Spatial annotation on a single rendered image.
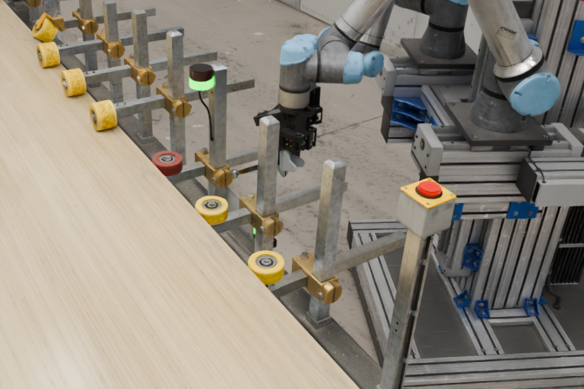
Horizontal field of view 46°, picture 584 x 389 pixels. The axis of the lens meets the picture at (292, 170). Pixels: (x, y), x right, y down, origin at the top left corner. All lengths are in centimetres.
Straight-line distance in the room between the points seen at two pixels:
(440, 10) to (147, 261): 125
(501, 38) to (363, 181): 200
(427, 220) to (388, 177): 241
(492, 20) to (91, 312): 105
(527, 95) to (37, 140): 129
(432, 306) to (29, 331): 152
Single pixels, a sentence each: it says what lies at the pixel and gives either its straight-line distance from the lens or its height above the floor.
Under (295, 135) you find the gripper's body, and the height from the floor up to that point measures 107.
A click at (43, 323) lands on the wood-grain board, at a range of 143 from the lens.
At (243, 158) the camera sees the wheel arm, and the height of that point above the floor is 85.
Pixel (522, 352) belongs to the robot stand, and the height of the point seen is 21.
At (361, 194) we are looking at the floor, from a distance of 344.
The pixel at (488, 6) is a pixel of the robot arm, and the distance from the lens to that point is 161.
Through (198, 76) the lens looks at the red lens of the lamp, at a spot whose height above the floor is 116.
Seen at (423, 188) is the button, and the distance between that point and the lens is 121.
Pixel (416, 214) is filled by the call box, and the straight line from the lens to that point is 121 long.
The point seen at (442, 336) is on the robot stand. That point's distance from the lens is 244.
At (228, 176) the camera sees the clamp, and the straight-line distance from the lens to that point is 190.
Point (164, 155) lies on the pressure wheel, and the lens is 190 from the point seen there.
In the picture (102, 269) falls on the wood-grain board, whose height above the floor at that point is 90.
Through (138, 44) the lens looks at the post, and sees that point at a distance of 223.
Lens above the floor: 187
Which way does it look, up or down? 31 degrees down
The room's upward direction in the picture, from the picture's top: 4 degrees clockwise
